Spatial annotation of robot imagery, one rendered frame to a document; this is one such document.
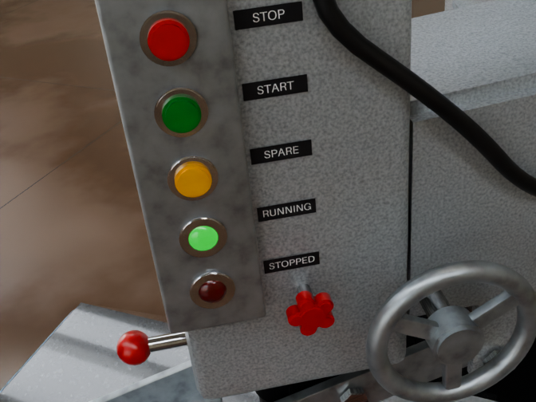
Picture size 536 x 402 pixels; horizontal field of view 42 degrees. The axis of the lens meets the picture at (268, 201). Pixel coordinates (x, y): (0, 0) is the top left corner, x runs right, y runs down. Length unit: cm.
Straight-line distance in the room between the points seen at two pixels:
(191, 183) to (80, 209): 283
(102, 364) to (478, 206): 74
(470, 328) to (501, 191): 12
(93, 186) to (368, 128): 300
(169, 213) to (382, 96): 18
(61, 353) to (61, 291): 161
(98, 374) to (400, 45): 81
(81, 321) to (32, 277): 168
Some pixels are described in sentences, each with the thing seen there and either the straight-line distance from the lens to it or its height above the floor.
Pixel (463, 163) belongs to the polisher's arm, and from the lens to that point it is 58.
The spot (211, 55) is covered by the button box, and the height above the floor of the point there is 148.
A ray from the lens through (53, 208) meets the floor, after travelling 337.
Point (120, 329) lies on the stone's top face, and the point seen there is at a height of 85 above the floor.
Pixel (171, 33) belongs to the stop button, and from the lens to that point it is 44.
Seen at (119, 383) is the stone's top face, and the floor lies 85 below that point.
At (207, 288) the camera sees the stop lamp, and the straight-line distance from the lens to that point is 54.
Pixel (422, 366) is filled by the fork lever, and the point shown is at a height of 109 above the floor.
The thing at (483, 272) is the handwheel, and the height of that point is 129.
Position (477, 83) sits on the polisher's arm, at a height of 141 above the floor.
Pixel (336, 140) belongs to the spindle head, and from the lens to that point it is 52.
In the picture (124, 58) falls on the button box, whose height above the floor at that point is 149.
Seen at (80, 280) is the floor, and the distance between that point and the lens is 285.
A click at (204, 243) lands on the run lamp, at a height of 134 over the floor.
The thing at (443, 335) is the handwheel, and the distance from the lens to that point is 58.
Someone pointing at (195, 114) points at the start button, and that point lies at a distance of 46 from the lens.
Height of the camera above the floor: 164
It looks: 32 degrees down
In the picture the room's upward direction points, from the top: 6 degrees counter-clockwise
